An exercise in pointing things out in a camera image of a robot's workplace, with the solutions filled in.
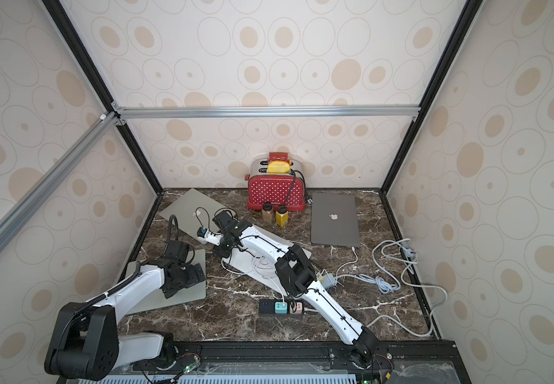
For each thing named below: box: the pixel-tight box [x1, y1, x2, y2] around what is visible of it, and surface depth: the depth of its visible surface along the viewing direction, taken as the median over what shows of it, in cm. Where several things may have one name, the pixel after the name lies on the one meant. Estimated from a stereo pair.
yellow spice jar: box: [275, 204, 290, 228], surface depth 102 cm
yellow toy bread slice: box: [266, 160, 291, 174], surface depth 105 cm
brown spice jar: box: [261, 201, 274, 224], surface depth 105 cm
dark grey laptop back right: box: [310, 192, 361, 248], surface depth 110 cm
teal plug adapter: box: [274, 301, 288, 315], surface depth 78 cm
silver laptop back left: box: [159, 188, 230, 244], surface depth 115 cm
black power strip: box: [257, 299, 307, 317], surface depth 82 cm
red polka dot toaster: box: [244, 152, 306, 211], surface depth 106 cm
